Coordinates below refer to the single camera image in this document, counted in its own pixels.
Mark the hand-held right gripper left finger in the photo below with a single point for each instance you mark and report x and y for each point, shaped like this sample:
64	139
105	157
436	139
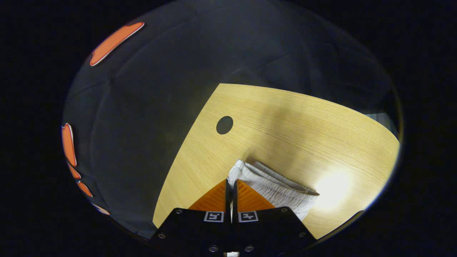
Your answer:
200	228

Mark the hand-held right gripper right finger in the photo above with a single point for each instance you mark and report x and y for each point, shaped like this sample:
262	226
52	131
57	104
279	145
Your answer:
267	228

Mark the white jeans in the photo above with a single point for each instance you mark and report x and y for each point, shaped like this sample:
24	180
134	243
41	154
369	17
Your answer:
271	185

